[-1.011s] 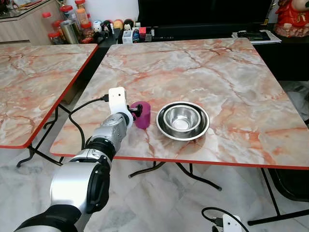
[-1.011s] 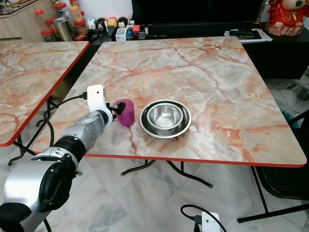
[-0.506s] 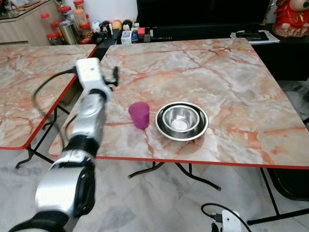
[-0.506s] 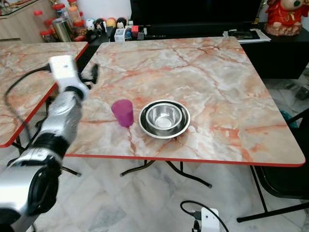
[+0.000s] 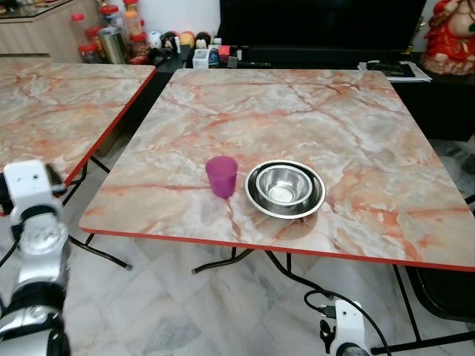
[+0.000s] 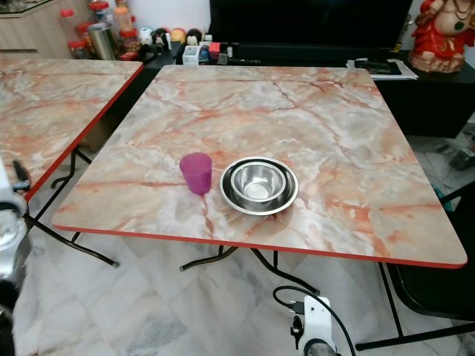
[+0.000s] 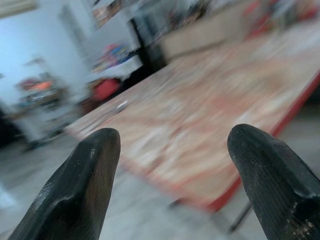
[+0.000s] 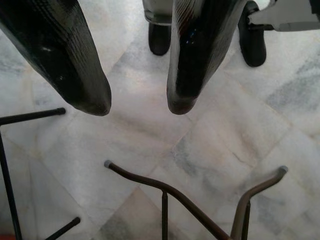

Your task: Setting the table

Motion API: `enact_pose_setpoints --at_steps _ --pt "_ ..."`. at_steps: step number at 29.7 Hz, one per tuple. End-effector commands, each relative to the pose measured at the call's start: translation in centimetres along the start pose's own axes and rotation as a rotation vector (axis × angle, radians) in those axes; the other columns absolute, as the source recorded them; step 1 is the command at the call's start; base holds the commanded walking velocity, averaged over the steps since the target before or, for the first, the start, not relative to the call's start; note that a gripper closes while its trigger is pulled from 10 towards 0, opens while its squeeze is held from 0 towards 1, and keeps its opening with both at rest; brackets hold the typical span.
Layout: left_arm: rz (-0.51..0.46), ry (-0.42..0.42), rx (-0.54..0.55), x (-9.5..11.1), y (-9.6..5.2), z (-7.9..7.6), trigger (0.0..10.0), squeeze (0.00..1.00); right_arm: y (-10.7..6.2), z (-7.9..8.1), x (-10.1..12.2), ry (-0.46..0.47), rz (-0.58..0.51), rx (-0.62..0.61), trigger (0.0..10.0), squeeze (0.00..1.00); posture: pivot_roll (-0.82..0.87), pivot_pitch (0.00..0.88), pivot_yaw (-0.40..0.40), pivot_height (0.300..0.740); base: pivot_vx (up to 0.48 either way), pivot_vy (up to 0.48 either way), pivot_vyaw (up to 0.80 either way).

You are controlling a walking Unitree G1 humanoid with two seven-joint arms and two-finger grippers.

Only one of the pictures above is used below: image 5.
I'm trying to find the large marble-print folding table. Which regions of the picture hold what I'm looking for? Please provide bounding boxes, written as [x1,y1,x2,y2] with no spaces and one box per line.
[79,68,475,354]

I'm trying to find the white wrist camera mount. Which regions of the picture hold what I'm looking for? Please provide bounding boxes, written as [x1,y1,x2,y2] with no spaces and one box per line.
[0,160,65,200]
[335,300,367,354]

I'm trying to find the round steel plate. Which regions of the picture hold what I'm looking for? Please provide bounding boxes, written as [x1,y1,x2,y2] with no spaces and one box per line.
[244,160,327,220]

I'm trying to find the white papers with black remote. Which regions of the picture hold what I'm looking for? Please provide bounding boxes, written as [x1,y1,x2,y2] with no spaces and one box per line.
[359,59,432,82]

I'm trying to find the black television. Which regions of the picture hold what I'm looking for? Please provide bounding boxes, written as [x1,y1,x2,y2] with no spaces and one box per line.
[217,0,429,53]

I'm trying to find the steel tumbler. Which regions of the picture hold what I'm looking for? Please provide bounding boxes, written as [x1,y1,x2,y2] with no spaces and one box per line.
[98,27,128,65]

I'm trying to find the wooden cabinet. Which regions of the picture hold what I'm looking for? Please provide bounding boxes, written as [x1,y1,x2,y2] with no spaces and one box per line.
[0,0,102,63]

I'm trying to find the red-lidded snack jar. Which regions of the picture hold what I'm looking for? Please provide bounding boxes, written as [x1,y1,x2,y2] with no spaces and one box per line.
[122,0,144,38]

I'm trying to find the black television stand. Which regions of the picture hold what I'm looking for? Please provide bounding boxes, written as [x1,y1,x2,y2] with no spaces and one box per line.
[122,46,475,143]

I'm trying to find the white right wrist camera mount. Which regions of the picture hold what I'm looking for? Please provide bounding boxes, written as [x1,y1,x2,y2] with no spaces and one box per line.
[335,300,367,354]

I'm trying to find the marble-print side table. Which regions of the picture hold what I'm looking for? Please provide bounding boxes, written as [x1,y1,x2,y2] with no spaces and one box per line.
[0,61,157,271]

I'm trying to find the tall red-lidded plastic jar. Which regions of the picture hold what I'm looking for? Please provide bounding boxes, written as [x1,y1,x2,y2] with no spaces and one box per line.
[70,12,91,50]

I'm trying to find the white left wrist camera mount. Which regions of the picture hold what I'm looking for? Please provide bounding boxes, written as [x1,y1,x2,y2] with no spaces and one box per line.
[0,160,65,200]

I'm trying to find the small white box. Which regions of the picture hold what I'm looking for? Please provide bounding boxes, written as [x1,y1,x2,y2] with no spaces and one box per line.
[191,48,211,70]

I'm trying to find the purple plastic cup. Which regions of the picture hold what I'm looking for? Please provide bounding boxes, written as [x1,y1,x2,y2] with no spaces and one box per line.
[206,156,238,199]

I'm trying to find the steel bowl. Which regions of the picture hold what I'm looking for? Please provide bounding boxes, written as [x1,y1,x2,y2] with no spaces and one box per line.
[255,165,313,208]

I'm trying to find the black chair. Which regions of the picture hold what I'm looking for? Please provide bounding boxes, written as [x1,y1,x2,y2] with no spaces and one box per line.
[407,266,475,324]

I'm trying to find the red seated idol statue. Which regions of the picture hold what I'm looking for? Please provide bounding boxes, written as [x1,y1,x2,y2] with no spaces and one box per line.
[422,0,475,76]

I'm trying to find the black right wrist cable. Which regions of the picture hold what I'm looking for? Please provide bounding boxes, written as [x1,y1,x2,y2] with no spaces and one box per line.
[304,290,393,356]

